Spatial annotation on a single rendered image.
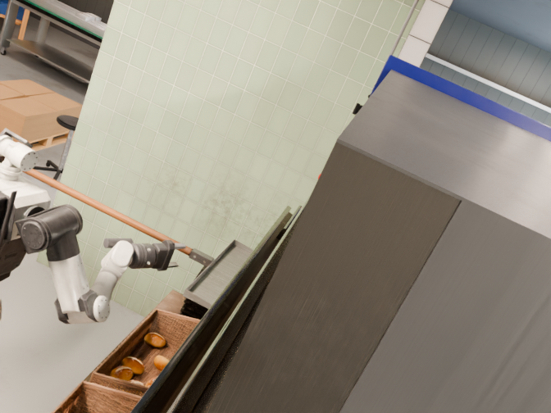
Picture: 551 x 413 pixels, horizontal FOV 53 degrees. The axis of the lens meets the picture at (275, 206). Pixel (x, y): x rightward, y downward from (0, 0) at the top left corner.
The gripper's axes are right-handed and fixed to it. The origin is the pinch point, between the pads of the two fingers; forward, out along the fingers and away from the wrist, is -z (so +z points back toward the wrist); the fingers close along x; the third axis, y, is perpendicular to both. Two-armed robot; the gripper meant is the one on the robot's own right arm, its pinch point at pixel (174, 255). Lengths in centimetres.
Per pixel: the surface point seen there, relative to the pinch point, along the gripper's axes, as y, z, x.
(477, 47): -343, -730, -158
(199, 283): 15.7, -2.3, 1.7
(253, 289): 88, 58, -54
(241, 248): -6.4, -39.1, 1.5
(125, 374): 1, 2, 57
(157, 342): -15, -23, 57
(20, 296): -134, -14, 120
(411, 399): 129, 90, -78
